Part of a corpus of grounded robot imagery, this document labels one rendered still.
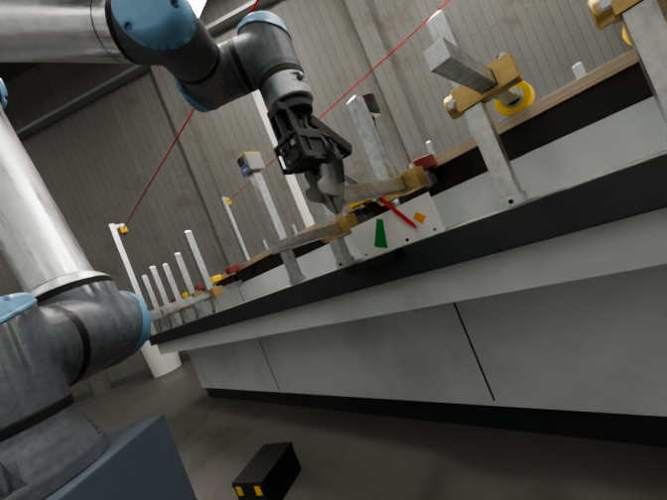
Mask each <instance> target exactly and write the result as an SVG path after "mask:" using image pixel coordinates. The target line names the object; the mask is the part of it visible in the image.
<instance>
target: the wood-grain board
mask: <svg viewBox="0 0 667 500"><path fill-rule="evenodd" d="M637 63H639V61H638V59H637V56H636V54H635V52H634V49H632V50H630V51H628V52H627V53H625V54H623V55H621V56H619V57H617V58H616V59H614V60H612V61H610V62H608V63H606V64H604V65H602V66H600V67H598V68H597V69H595V70H593V71H591V72H589V73H588V74H586V75H584V76H582V77H580V78H578V79H577V80H575V81H573V82H571V83H569V84H568V85H566V86H564V87H562V88H560V89H558V90H557V91H555V92H553V93H551V94H549V95H548V96H546V97H544V98H542V99H540V100H538V101H537V102H535V103H533V104H531V105H529V106H528V107H526V108H524V109H522V110H520V111H519V112H517V113H515V114H513V115H511V116H509V117H508V118H506V119H504V120H502V121H500V122H499V123H497V124H495V125H494V126H495V128H496V131H497V133H498V135H501V134H503V133H505V132H507V131H509V130H510V129H512V128H514V127H516V126H518V125H520V124H522V123H524V122H526V121H528V120H530V119H532V118H533V117H535V116H537V115H539V114H541V113H543V112H545V111H547V110H549V109H551V108H553V107H555V106H556V105H558V104H560V103H562V102H564V101H566V100H568V99H570V98H572V97H574V96H576V95H578V94H579V93H581V92H583V91H585V90H587V89H589V88H591V87H593V86H595V85H597V84H599V83H601V82H602V81H604V80H606V79H608V78H610V77H612V76H614V75H616V74H618V73H620V72H622V71H624V70H625V69H627V68H629V67H631V66H633V65H635V64H637ZM476 147H478V145H477V142H476V140H475V137H474V136H473V137H471V138H469V139H468V140H466V141H464V142H462V143H460V144H459V145H457V146H455V147H453V148H451V149H450V150H449V151H447V152H445V153H443V154H441V155H440V156H438V157H436V158H435V159H436V161H437V164H438V165H437V166H436V167H435V168H433V170H434V169H436V168H438V167H440V166H442V165H443V164H445V163H447V162H449V161H451V160H453V159H455V158H457V157H459V156H461V155H463V154H465V153H466V152H468V151H470V150H472V149H474V148H476ZM431 171H432V170H431ZM357 209H359V207H358V208H354V209H351V208H350V205H348V206H346V207H344V208H343V209H342V211H341V213H340V214H338V215H335V214H334V216H335V219H338V218H340V217H342V216H343V215H342V213H343V212H345V211H347V212H348V213H352V212H353V211H355V210H357ZM320 227H323V226H322V223H321V222H320V221H319V222H317V223H315V224H313V225H312V226H310V227H308V228H306V229H304V230H302V231H301V232H299V233H303V232H306V231H309V230H313V229H316V228H320ZM299 233H297V234H299ZM271 254H273V253H272V250H271V248H270V249H268V250H266V251H264V252H263V253H261V254H259V255H257V256H255V257H253V258H252V259H250V260H248V261H246V262H244V263H243V264H241V265H239V268H240V270H242V269H244V268H246V267H248V266H250V265H252V264H254V263H256V262H258V261H260V260H262V259H263V258H265V257H267V256H269V255H271Z"/></svg>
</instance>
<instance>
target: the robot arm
mask: <svg viewBox="0 0 667 500"><path fill-rule="evenodd" d="M236 35H237V37H234V38H232V39H231V40H228V41H226V42H224V43H222V44H219V45H218V44H217V43H216V41H215V40H214V39H213V38H212V36H211V35H210V33H209V32H208V30H207V29H206V28H205V26H204V25H203V23H202V22H201V20H200V18H199V17H198V16H197V14H196V13H195V11H194V9H193V7H192V5H191V3H190V1H189V0H0V63H133V64H136V65H162V66H164V67H165V68H166V69H167V70H168V71H169V72H170V73H171V74H172V76H173V79H174V82H175V84H176V86H177V88H178V90H179V92H180V93H181V95H182V96H183V98H184V99H185V100H186V101H188V102H189V104H190V106H191V107H192V108H194V109H195V110H197V111H199V112H202V113H206V112H209V111H211V110H216V109H218V108H219V107H220V106H222V105H225V104H227V103H229V102H231V101H234V100H236V99H238V98H240V97H242V96H245V95H247V94H249V93H251V92H254V91H256V90H258V89H259V91H260V94H261V96H262V98H263V101H264V104H265V106H266V109H267V111H268V112H267V113H266V114H267V117H268V119H269V122H270V125H271V127H272V130H273V132H274V135H275V137H276V140H277V143H278V145H277V146H276V147H275V148H274V149H273V150H274V153H275V156H276V158H277V161H278V163H279V166H280V168H281V171H282V174H283V176H287V175H293V174H294V173H295V174H304V176H305V179H306V181H307V182H308V184H309V185H310V187H309V188H308V189H307V190H306V191H305V197H306V199H307V200H308V201H311V202H317V203H323V204H324V205H325V206H326V208H327V209H328V210H329V211H331V212H332V213H334V214H335V215H338V214H340V213H341V211H342V204H343V195H344V166H343V159H344V158H346V157H348V156H349V155H351V154H352V145H351V144H350V143H348V142H347V141H346V140H344V139H343V138H342V137H341V136H340V135H339V134H338V133H336V132H335V131H334V130H332V129H331V128H330V127H328V126H327V125H326V124H325V123H323V122H322V121H321V120H319V119H318V118H317V117H315V116H314V115H311V114H312V112H313V106H312V104H313V102H314V96H313V94H312V91H311V89H310V86H309V84H308V81H307V79H306V76H305V74H304V71H303V69H302V66H301V63H300V61H299V58H298V56H297V53H296V51H295V48H294V46H293V43H292V38H291V36H290V34H289V32H288V31H287V29H286V27H285V25H284V23H283V21H282V20H281V19H280V18H279V17H278V16H277V15H275V14H273V13H271V12H267V11H256V12H253V13H250V14H248V15H246V16H245V17H244V18H243V19H242V20H241V21H240V22H239V24H238V27H237V32H236ZM5 96H8V94H7V89H6V86H5V84H4V82H3V80H2V79H1V77H0V250H1V251H2V253H3V255H4V257H5V258H6V260H7V262H8V264H9V266H10V267H11V269H12V271H13V273H14V275H15V276H16V278H17V280H18V282H19V283H20V285H21V287H22V289H23V291H24V292H25V293H17V294H11V295H6V296H2V297H0V500H44V499H46V498H47V497H49V496H50V495H52V494H53V493H55V492H56V491H58V490H59V489H60V488H62V487H63V486H65V485H66V484H67V483H69V482H70V481H72V480H73V479H74V478H76V477H77V476H78V475H79V474H81V473H82V472H83V471H85V470H86V469H87V468H88V467H89V466H91V465H92V464H93V463H94V462H95V461H96V460H98V459H99V458H100V457H101V456H102V455H103V454H104V452H105V451H106V450H107V448H108V447H109V441H108V439H107V436H106V434H105V432H104V430H103V429H101V428H100V427H99V426H98V425H97V424H96V423H95V422H94V421H93V420H91V419H90V418H89V417H88V416H87V415H86V414H84V413H83V412H82V411H81V410H80V409H79V408H78V407H77V406H76V404H75V401H74V399H73V396H72V394H71V391H70V388H69V387H70V386H72V385H75V384H77V383H79V382H81V381H83V380H85V379H87V378H89V377H91V376H93V375H95V374H97V373H99V372H101V371H103V370H105V369H107V368H110V367H112V366H114V365H117V364H119V363H121V362H123V361H124V360H126V359H127V358H128V357H130V356H131V355H133V354H134V353H136V352H137V351H138V350H139V349H140V348H141V347H142V346H143V345H144V343H145V341H146V340H147V338H148V336H149V333H150V329H151V315H150V312H149V311H148V309H147V305H146V304H145V302H144V301H143V300H142V299H141V298H140V297H138V296H137V295H135V294H133V293H130V292H126V291H118V289H117V288H116V286H115V284H114V282H113V281H112V279H111V277H110V276H109V275H107V274H103V273H99V272H95V271H94V270H93V268H92V267H91V265H90V263H89V261H88V259H87V258H86V256H85V254H84V252H83V251H82V249H81V247H80V245H79V244H78V242H77V240H76V238H75V237H74V235H73V233H72V231H71V230H70V228H69V226H68V224H67V222H66V220H65V218H64V217H63V215H62V213H61V211H60V209H59V208H58V206H57V204H56V202H55V201H54V199H53V197H52V195H51V194H50V192H49V190H48V188H47V187H46V185H45V183H44V181H43V180H42V178H41V176H40V174H39V173H38V171H37V169H36V167H35V166H34V164H33V162H32V160H31V158H30V157H29V155H28V153H27V151H26V150H25V148H24V146H23V144H22V143H21V141H20V139H19V137H18V136H17V134H16V132H15V130H14V129H13V127H12V125H11V123H10V122H9V120H8V118H7V116H6V115H5V113H4V109H5V107H6V105H7V100H6V99H5ZM310 115H311V116H310ZM279 157H282V159H283V162H284V165H285V167H286V169H283V166H282V164H281V161H280V159H279ZM319 173H322V174H321V175H319Z"/></svg>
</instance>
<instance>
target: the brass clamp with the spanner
mask: <svg viewBox="0 0 667 500"><path fill-rule="evenodd" d="M396 178H403V180H404V182H405V184H406V187H407V188H406V189H404V190H402V191H400V192H398V193H394V194H389V195H386V196H383V197H382V198H383V199H385V200H386V201H387V202H390V201H392V200H394V199H396V198H398V197H402V196H405V195H407V194H409V193H411V192H413V191H415V190H418V189H420V188H423V187H425V186H427V185H428V184H429V182H428V179H427V177H426V174H425V172H424V170H423V167H422V166H419V167H412V168H411V169H409V170H407V171H405V172H403V173H402V174H400V175H398V176H396V177H394V178H393V179H396Z"/></svg>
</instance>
